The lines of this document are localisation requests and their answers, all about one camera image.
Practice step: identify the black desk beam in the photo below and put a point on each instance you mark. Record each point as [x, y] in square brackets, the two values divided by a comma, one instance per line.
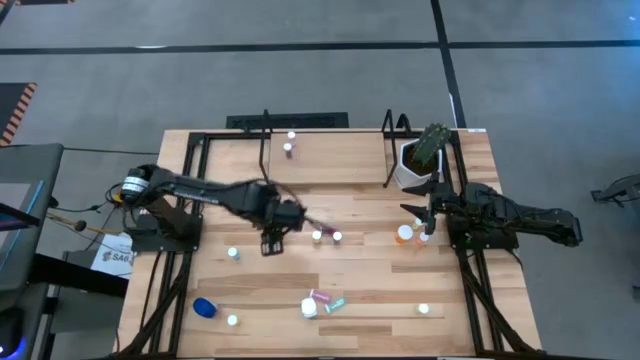
[75, 275]

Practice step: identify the dark device blue light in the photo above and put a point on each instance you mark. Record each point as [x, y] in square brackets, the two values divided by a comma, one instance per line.
[10, 330]

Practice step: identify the black perforated plate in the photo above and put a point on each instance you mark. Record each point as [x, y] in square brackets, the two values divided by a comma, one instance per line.
[300, 121]

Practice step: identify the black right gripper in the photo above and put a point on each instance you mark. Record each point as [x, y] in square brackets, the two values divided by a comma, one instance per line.
[447, 205]

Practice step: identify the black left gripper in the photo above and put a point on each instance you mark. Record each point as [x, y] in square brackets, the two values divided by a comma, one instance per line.
[280, 215]

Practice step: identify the green cactus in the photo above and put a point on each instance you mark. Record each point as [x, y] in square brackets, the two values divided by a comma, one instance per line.
[431, 142]

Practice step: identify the hazard striped floor mat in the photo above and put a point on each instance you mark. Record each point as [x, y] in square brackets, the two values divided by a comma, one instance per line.
[10, 110]

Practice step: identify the wooden shelf black frame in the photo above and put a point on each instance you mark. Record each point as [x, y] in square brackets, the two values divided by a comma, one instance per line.
[330, 165]

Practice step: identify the white plant pot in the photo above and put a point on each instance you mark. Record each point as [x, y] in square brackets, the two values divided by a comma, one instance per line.
[407, 177]

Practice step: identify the blue vial with white pills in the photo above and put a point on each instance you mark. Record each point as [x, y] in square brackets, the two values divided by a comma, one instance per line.
[233, 252]

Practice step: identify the large orange pill vial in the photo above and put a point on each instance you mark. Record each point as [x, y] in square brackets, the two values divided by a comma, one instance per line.
[404, 232]

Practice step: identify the blue round cap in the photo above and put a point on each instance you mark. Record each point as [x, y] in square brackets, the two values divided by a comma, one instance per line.
[204, 307]

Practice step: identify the large white medicine bottle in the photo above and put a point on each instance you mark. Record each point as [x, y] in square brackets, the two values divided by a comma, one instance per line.
[308, 306]

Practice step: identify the blue vial with pink pills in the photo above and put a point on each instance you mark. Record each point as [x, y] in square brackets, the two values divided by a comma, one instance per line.
[337, 236]

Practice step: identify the black aluminium table frame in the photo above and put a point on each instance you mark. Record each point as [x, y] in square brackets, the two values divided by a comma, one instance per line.
[182, 270]

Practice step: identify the grey desk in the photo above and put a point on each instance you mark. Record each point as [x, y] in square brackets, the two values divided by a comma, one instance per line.
[30, 165]

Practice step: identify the green pill vial white cap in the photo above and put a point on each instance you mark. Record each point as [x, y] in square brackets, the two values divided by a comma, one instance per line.
[335, 305]

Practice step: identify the black metal stand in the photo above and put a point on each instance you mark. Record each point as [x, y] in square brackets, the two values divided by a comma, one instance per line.
[620, 190]

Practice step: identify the white printed paper sheet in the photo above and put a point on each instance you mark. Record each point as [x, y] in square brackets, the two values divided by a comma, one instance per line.
[112, 257]

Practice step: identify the pink pill vial white cap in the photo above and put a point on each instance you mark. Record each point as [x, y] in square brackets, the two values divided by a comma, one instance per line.
[320, 296]
[423, 237]
[291, 135]

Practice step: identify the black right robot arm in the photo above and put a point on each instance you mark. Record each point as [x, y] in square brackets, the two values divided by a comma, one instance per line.
[525, 217]

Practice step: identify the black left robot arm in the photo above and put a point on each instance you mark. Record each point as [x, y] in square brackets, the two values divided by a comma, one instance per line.
[200, 192]

